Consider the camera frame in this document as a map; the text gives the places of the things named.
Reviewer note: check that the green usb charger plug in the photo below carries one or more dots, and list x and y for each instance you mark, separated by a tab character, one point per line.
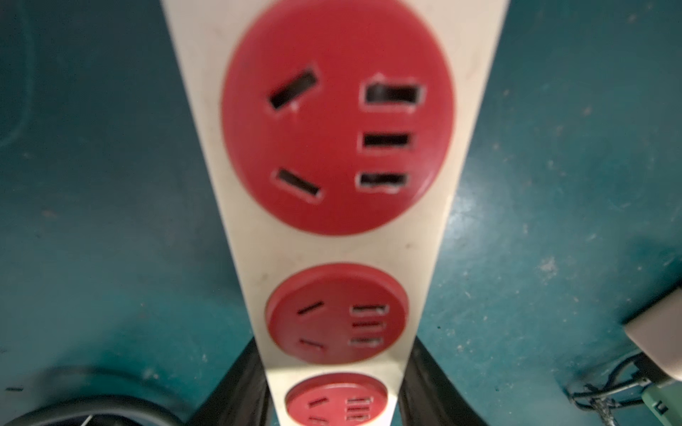
664	403

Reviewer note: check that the white red power strip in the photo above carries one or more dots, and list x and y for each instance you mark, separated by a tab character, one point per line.
335	134

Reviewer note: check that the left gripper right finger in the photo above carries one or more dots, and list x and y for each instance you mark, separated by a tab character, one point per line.
427	396

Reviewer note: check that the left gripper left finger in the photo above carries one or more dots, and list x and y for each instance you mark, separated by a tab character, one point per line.
242	398

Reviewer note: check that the pink usb charger plug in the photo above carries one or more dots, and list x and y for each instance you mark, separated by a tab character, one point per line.
656	330

